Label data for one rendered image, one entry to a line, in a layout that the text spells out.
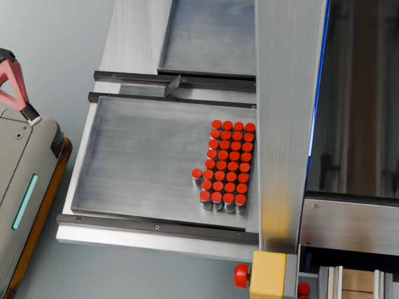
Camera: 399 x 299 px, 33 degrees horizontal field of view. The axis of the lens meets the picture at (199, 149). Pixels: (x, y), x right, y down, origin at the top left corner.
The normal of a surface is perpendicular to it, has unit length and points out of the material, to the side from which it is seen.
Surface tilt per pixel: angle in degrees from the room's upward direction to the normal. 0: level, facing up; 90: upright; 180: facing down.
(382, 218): 90
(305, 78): 90
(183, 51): 0
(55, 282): 0
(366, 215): 90
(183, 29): 0
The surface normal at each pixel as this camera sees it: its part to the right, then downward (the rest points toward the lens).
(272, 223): -0.14, 0.87
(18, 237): 0.96, 0.18
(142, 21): -0.08, -0.48
